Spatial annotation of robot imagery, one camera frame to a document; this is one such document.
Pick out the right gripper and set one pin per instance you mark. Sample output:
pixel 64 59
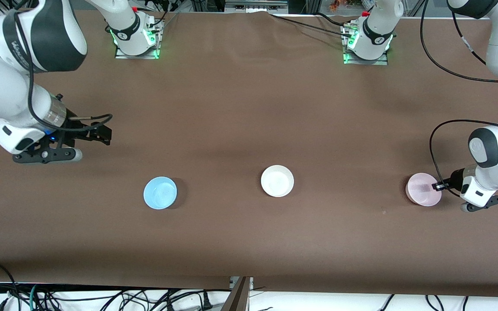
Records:
pixel 77 129

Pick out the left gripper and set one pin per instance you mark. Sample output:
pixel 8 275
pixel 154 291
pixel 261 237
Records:
pixel 455 180

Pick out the pink bowl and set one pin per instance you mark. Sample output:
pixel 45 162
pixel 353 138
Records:
pixel 419 195

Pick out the blue bowl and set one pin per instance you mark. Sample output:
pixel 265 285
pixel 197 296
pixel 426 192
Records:
pixel 160 193

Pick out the white bowl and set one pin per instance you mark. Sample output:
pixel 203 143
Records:
pixel 277 181

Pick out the brown table cover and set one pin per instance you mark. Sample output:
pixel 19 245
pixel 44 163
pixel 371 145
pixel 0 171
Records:
pixel 249 108

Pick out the black power plug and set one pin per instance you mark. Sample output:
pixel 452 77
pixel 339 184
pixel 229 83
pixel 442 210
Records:
pixel 206 301

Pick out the silver metal box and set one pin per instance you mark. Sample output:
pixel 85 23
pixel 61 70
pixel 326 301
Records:
pixel 255 5

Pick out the orange background item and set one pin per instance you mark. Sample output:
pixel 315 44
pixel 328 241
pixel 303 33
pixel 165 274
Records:
pixel 339 4

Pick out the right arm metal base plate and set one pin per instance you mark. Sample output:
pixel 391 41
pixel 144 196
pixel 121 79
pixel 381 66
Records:
pixel 121 55

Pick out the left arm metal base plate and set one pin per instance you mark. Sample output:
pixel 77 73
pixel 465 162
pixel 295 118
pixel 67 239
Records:
pixel 383 61

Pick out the grey metal post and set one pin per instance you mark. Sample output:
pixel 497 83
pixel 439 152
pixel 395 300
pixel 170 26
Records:
pixel 240 298

